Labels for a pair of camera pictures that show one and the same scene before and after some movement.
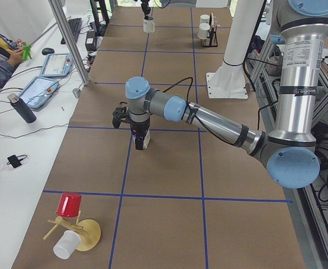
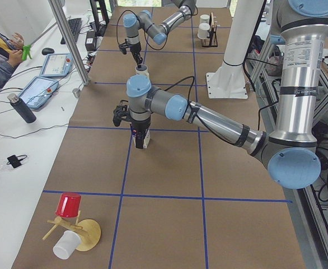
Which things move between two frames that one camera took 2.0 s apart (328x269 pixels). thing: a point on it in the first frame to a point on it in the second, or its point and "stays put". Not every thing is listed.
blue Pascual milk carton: (146, 138) stays put
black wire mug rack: (211, 40) stays put
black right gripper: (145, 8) to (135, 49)
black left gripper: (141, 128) stays put
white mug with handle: (149, 24) to (142, 70)
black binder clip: (15, 161) stays put
